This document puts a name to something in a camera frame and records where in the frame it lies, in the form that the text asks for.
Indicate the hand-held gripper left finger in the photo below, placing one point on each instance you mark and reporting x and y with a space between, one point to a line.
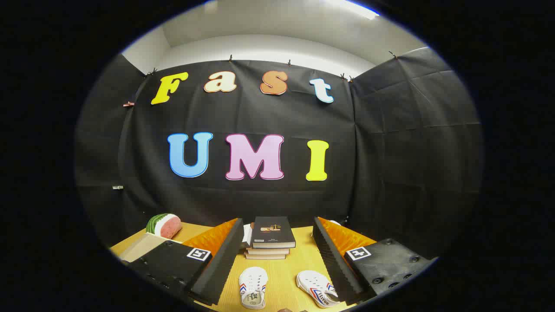
221 268

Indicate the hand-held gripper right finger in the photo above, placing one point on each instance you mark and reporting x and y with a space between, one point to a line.
336 268

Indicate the white canvas shoe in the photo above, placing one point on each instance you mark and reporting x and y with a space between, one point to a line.
314 286
253 286

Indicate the beige fabric storage box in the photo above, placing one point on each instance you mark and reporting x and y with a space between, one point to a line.
138 248

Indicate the white portrait cover book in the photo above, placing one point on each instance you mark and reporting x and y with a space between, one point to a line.
247 234

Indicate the brown cover book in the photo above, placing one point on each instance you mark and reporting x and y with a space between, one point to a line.
264 256
266 251

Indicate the black cover book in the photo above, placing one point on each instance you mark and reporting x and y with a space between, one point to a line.
271 229

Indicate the watermelon slice plush toy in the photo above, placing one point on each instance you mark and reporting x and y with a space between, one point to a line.
167 226

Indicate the black backdrop cloth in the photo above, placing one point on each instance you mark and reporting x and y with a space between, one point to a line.
260 112

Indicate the row of small black clips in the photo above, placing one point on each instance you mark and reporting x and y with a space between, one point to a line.
230 58

